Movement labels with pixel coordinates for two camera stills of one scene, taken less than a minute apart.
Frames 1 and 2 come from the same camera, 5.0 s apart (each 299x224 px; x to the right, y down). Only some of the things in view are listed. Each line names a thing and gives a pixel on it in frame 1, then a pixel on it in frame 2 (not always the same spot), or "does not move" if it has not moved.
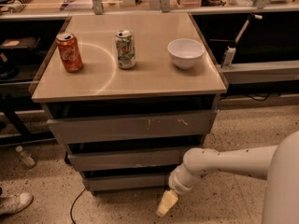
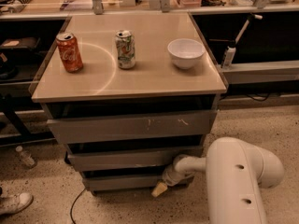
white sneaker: (14, 203) does not move
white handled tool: (257, 16) does not move
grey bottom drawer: (127, 182) does not move
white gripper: (179, 186) → (170, 176)
